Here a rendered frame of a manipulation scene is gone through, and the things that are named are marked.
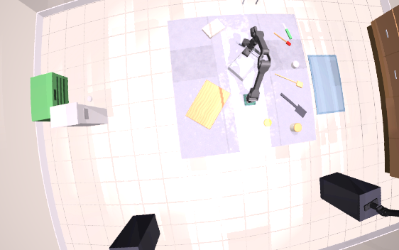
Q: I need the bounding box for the short white cylinder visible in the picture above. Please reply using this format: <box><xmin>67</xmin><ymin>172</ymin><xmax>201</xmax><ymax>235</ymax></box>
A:
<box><xmin>291</xmin><ymin>61</ymin><xmax>299</xmax><ymax>68</ymax></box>

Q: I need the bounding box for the small beige cylinder with orange lid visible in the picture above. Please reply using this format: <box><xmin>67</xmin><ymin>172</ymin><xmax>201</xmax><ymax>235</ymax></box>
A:
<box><xmin>290</xmin><ymin>123</ymin><xmax>302</xmax><ymax>132</ymax></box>

